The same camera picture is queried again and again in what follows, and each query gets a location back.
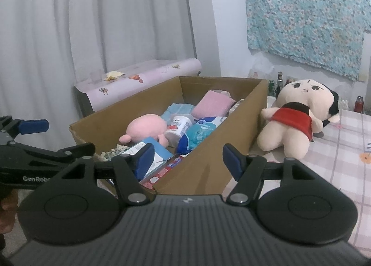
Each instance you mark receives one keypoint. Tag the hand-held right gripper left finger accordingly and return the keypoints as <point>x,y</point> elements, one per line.
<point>145,160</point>

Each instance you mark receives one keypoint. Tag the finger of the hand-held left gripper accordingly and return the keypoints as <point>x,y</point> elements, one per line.
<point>58,157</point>
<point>34,126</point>

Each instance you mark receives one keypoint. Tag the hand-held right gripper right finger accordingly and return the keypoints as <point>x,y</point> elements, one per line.
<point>233,160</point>

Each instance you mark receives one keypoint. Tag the blue white carton box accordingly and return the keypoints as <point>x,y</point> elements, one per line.
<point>161,153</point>

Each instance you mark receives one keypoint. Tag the brown cardboard box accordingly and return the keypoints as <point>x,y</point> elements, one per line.
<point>203,167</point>

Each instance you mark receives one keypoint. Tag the pink round plush toy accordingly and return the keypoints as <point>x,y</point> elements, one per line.
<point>145,128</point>

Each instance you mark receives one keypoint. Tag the green white fabric scrunchie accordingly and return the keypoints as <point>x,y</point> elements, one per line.
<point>111,154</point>

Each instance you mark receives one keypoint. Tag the blue white wipes pack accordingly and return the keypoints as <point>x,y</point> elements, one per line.
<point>200,132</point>

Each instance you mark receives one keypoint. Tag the strawberry print yogurt cup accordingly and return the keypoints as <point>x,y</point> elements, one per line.
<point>178,128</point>

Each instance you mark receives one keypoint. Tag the pink sponge pad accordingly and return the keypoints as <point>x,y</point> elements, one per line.
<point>211,103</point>

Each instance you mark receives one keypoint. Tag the blue quilted cloth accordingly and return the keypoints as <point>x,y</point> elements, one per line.
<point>176,108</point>

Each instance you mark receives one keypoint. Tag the plush doll red dress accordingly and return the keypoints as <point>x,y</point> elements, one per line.
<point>289,135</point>

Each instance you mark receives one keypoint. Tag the person's left hand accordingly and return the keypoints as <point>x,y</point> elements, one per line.
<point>8,211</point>

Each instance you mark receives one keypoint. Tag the pink printed paper roll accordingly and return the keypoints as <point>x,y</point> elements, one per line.
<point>139,83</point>

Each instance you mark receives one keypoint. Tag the small green glass bottle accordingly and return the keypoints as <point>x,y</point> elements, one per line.
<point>271,88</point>

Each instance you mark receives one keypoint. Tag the yellow crumpled wrapper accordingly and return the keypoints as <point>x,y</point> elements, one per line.
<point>114,75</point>

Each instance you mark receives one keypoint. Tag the dark bottle silver cap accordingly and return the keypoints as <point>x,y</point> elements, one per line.
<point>279,82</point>

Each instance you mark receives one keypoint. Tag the crumpled clear plastic bag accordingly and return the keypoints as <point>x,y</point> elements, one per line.
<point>259,69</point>

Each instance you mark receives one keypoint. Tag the white curtain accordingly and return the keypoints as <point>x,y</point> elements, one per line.
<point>87,22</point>

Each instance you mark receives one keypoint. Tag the floral blue wall cloth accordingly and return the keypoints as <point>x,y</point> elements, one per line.
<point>304,13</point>

